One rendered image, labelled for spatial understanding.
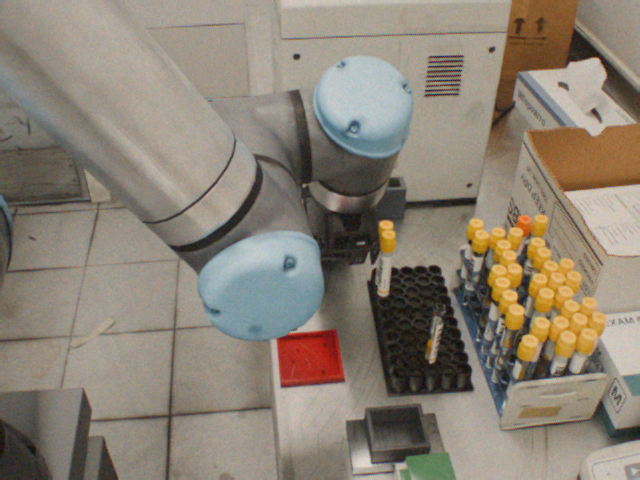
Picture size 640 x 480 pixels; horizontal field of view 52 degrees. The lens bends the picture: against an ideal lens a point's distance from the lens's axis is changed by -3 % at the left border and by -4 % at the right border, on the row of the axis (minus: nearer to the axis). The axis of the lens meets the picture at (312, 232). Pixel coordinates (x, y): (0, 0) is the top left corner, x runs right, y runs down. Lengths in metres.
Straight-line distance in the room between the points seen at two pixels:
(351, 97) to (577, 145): 0.48
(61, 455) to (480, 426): 0.40
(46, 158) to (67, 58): 2.13
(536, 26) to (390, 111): 0.83
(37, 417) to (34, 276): 1.60
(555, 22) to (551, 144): 0.45
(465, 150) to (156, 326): 1.29
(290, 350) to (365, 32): 0.37
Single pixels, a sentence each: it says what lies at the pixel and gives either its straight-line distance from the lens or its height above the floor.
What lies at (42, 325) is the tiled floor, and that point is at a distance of 2.12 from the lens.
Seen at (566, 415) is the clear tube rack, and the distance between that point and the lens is 0.74.
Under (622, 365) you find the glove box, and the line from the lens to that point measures 0.72.
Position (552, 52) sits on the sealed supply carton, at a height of 0.93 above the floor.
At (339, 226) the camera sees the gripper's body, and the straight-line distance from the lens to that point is 0.63.
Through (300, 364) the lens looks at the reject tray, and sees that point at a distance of 0.75.
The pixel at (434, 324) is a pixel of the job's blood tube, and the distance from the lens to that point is 0.68.
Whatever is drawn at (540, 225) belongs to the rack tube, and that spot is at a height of 0.99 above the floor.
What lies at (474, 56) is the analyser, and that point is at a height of 1.10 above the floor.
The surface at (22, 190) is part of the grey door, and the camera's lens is 2.56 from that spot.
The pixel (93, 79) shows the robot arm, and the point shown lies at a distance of 0.34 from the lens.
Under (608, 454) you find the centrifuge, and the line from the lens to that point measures 0.69.
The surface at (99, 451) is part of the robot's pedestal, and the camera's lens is 0.72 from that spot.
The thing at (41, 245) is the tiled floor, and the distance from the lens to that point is 2.40.
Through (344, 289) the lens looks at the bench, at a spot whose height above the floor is 0.87.
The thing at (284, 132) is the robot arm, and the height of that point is 1.19.
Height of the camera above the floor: 1.45
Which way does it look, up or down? 40 degrees down
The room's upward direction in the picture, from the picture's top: straight up
